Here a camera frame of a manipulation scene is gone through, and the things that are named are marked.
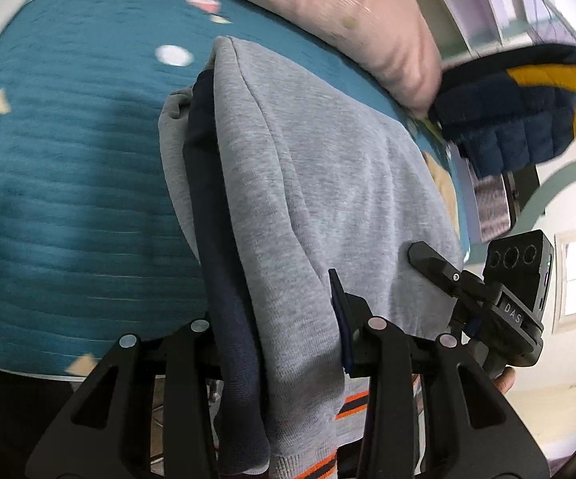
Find right hand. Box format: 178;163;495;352
493;366;516;395

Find pink duvet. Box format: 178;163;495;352
248;0;441;118

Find folded khaki trousers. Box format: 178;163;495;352
422;151;460;235

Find pink patterned cloth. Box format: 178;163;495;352
473;175;512;242

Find navy yellow puffer jacket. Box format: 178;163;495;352
430;44;576;178

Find teal quilted bed cover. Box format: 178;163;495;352
0;0;471;376

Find black camera box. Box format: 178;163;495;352
483;229;554;321

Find navy grey sweatshirt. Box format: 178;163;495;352
159;37;463;478

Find mint curved bed frame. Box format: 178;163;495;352
509;151;576;233

